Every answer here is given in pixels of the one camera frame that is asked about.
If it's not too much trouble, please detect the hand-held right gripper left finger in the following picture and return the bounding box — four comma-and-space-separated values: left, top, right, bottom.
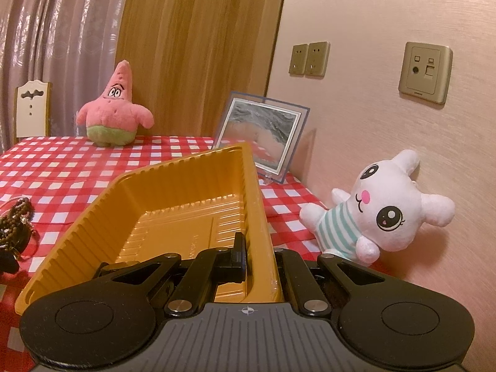
92, 232, 249, 317

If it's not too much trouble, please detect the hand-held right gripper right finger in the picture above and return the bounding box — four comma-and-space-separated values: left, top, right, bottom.
273, 246, 389, 316

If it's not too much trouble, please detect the yellow plastic tray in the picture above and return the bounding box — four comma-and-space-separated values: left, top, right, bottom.
15, 143, 286, 317

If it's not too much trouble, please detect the white bunny plush toy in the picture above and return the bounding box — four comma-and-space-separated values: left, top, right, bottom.
300, 149, 455, 268

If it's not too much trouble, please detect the framed picture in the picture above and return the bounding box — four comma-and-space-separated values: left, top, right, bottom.
212, 91, 312, 185

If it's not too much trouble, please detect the red checkered tablecloth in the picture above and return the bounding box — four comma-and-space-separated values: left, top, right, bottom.
0, 135, 407, 357

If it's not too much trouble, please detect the pink starfish plush toy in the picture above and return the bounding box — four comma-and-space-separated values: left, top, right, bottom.
75, 60, 155, 148

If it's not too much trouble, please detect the wooden door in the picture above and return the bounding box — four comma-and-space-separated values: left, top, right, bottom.
115, 0, 290, 150

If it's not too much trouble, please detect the pile of dark bead strands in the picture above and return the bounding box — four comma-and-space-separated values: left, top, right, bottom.
0, 197, 36, 250

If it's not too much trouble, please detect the white wooden chair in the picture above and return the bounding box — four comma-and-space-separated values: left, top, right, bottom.
13, 79, 53, 145

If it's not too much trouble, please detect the beige patterned curtain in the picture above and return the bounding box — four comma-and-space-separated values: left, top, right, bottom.
0, 0, 133, 153

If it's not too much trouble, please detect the gold wall switch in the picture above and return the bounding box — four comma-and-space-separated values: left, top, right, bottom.
288, 43, 310, 75
305, 41, 331, 77

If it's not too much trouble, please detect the gold wall socket plate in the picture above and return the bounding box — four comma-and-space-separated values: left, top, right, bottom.
399, 41, 454, 105

